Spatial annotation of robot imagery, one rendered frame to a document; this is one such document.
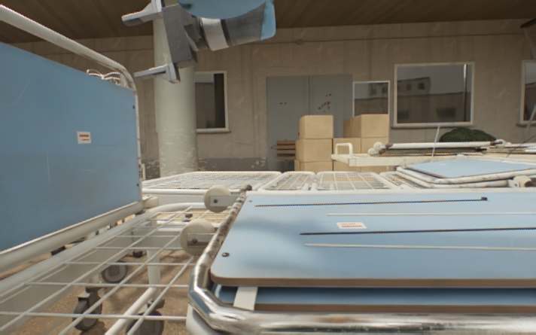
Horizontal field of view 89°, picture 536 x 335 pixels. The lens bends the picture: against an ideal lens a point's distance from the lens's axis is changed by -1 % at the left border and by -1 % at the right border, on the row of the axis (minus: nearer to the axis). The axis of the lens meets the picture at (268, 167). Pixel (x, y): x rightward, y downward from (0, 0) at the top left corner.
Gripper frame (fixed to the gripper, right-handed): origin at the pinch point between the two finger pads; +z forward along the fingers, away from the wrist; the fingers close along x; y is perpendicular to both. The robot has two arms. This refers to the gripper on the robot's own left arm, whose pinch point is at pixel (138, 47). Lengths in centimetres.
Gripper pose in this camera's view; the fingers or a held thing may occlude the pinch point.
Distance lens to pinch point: 79.4
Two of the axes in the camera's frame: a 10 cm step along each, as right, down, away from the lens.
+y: 0.6, -0.8, 10.0
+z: -9.8, 1.8, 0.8
